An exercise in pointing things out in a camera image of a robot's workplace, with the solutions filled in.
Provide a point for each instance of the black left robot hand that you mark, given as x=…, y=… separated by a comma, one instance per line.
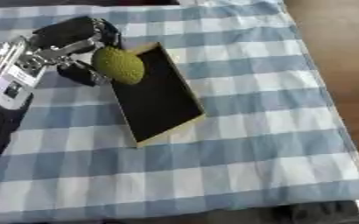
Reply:
x=67, y=32

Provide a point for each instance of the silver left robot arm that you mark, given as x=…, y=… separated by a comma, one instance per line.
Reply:
x=11, y=78

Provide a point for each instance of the green bumpy toy fruit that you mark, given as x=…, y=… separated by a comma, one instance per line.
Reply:
x=119, y=66

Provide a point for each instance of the tan cardboard box black inside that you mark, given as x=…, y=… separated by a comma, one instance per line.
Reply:
x=157, y=96

